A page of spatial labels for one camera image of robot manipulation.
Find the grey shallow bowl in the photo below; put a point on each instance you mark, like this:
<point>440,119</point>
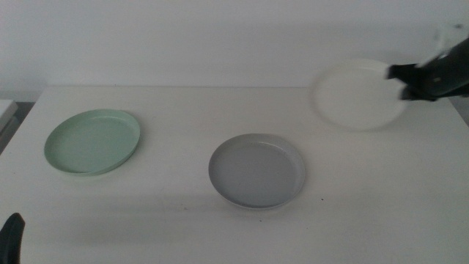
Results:
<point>256,172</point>

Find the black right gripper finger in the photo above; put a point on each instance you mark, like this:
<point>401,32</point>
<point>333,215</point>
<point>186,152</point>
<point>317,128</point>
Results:
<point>417,94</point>
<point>401,71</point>

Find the pale green shallow bowl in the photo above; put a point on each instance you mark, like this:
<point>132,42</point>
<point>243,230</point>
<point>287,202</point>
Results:
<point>91,143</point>

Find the white shallow bowl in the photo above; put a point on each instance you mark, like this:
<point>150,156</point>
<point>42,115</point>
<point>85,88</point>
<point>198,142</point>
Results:
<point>355,95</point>

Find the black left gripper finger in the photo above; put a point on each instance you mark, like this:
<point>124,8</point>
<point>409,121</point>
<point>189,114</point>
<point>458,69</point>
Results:
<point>10,240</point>

